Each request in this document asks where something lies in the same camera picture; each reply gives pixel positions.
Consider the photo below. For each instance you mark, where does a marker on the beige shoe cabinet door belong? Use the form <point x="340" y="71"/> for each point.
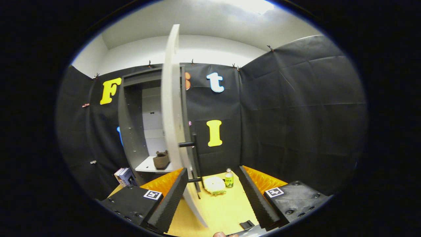
<point x="171" y="115"/>

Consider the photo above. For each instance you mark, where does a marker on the small black object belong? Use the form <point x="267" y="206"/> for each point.
<point x="246" y="224"/>

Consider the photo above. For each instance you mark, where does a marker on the green label bottle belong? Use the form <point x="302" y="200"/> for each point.
<point x="229" y="180"/>

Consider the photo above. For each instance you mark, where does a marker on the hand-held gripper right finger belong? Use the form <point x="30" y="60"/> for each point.
<point x="255" y="204"/>

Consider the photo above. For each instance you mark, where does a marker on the blue cover book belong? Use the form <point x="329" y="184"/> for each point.
<point x="128" y="179"/>

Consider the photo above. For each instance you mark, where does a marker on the yellow plush pad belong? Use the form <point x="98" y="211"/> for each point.
<point x="214" y="185"/>

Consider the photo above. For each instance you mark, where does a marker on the black backdrop cloth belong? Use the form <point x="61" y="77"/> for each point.
<point x="296" y="115"/>

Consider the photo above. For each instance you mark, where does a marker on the grey shoe cabinet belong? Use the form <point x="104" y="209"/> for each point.
<point x="131" y="131"/>

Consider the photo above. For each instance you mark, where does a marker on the brown fuzzy shoe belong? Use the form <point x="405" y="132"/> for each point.
<point x="161" y="160"/>

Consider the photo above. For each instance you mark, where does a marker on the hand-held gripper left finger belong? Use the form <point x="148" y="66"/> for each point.
<point x="169" y="205"/>

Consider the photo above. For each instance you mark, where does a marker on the white spine book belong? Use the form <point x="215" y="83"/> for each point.
<point x="117" y="174"/>

